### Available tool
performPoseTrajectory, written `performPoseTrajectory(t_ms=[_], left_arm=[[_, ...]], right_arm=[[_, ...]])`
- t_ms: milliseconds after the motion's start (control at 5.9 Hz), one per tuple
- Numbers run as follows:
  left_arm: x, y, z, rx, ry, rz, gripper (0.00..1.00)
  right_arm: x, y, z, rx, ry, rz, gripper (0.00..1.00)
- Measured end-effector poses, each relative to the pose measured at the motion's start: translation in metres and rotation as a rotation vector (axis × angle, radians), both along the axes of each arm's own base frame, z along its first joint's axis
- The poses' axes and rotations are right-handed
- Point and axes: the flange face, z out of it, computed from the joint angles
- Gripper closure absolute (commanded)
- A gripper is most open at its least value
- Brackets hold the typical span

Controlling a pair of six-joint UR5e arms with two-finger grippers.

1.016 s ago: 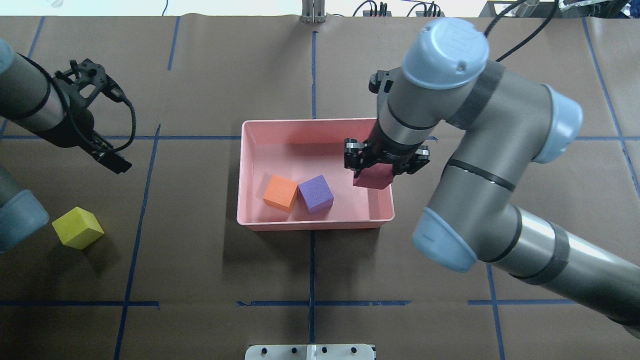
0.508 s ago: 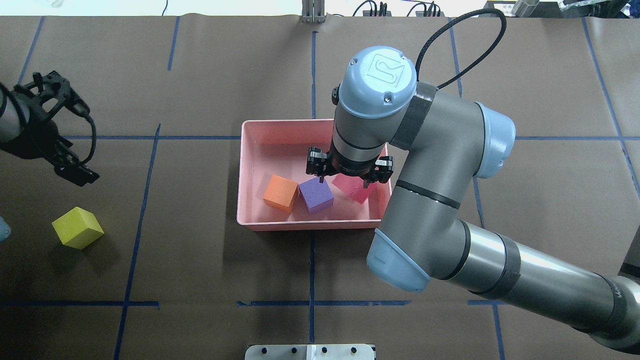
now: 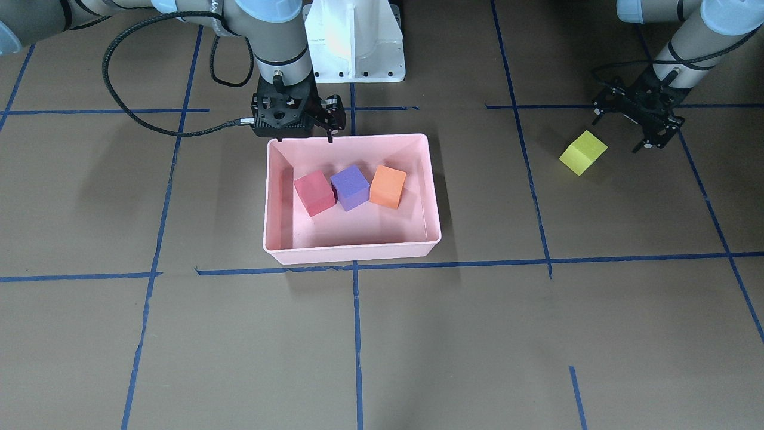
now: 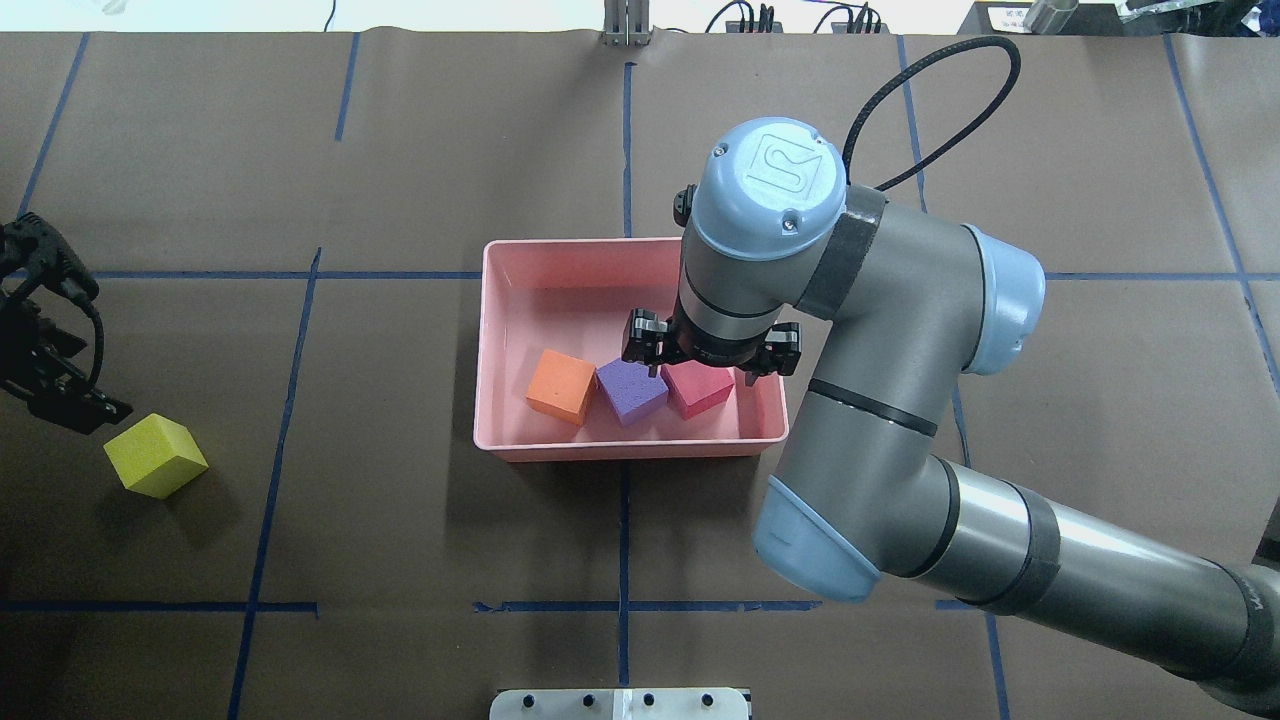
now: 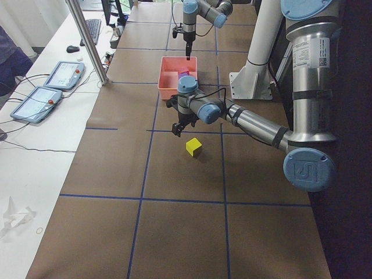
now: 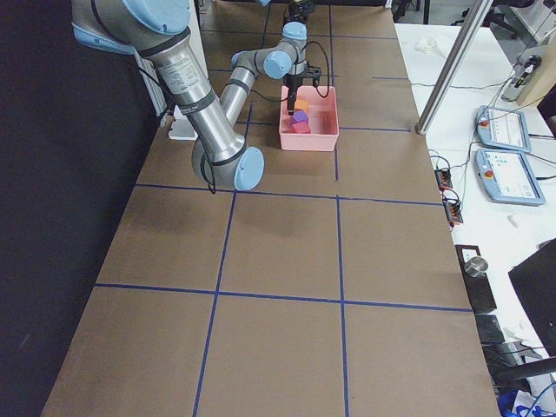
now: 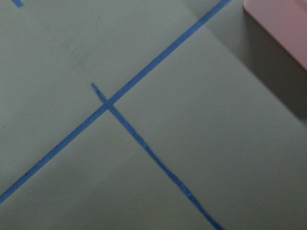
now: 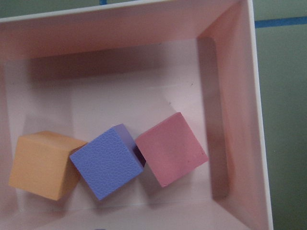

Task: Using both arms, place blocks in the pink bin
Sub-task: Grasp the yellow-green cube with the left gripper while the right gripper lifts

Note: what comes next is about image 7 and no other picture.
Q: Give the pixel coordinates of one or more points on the pink plastic bin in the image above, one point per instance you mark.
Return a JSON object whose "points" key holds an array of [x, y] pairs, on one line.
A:
{"points": [[285, 21]]}

